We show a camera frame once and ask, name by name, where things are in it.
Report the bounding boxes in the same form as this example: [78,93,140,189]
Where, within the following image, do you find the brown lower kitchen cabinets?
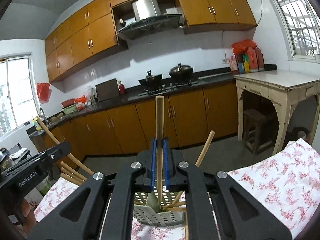
[28,81,239,170]

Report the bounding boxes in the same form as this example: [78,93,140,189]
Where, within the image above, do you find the brown kitchen cabinets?
[28,81,239,170]
[44,0,257,83]

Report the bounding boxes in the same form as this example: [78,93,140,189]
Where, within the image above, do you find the brown upper kitchen cabinets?
[44,0,257,83]

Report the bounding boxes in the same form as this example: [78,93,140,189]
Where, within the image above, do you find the person's left hand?
[10,199,37,237]

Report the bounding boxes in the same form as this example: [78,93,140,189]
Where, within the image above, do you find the green perforated utensil holder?
[133,190,184,226]

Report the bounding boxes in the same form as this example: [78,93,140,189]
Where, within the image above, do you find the left window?
[1,56,39,137]

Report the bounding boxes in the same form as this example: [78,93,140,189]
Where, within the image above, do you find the red bottle on counter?
[118,81,126,95]

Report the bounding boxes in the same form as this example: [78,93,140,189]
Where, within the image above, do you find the wooden stool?
[242,109,277,155]

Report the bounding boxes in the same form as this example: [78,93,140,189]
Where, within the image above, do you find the dark cutting board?
[95,79,119,102]

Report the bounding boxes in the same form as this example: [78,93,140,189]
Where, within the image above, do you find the bowls on counter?
[61,95,91,115]

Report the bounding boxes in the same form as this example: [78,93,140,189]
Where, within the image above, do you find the black wok left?
[139,70,162,90]

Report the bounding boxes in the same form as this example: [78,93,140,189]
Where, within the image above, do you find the black wok with lid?
[169,63,193,82]

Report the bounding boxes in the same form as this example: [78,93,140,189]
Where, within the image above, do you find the floral pink white tablecloth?
[35,139,319,239]

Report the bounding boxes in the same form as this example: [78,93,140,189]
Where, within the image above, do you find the red bottles and bags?
[229,39,265,74]

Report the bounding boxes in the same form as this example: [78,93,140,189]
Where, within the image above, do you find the old white side table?
[234,70,320,155]

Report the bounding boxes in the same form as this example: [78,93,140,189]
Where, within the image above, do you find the range hood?
[113,0,185,41]

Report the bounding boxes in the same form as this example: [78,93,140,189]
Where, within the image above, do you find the window with grille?
[272,0,319,63]

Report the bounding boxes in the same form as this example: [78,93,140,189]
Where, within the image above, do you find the red plastic bag on wall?
[36,83,51,103]

